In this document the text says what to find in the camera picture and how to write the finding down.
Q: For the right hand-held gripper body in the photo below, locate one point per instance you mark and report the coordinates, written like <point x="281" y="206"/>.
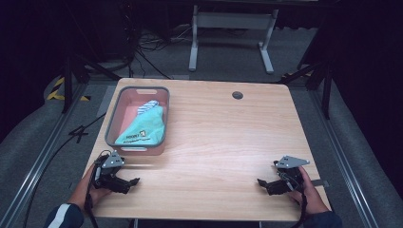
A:
<point x="290" y="172"/>

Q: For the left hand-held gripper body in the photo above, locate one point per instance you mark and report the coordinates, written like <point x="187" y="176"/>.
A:
<point x="111" y="162"/>

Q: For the person's right hand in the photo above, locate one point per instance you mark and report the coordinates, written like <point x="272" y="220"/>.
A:
<point x="312" y="196"/>

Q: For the person's left hand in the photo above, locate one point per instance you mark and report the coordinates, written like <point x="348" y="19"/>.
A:
<point x="85" y="190"/>

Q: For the grey tape strip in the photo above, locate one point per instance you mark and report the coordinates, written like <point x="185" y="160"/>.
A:
<point x="320" y="183"/>

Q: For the black tape cross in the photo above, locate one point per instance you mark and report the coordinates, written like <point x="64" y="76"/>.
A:
<point x="78" y="133"/>

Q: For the pink cloth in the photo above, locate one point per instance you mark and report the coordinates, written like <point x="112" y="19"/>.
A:
<point x="130" y="117"/>

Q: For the teal snack packet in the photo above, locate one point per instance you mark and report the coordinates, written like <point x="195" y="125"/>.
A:
<point x="145" y="126"/>

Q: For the blue white striped cloth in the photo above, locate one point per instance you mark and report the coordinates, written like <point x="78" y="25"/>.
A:
<point x="149" y="106"/>

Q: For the pink basin with grey rim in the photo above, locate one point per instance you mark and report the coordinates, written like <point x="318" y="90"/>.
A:
<point x="126" y="95"/>

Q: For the black metal stand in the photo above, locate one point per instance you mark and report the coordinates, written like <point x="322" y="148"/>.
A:
<point x="67" y="82"/>
<point x="326" y="91"/>

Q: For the yellow black floor tape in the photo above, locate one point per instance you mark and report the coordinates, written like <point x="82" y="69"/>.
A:
<point x="55" y="93"/>

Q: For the metal floor rail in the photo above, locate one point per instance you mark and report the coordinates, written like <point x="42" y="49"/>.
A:
<point x="34" y="171"/>
<point x="345" y="164"/>

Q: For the white metal desk frame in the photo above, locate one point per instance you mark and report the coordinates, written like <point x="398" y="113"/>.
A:
<point x="233" y="20"/>

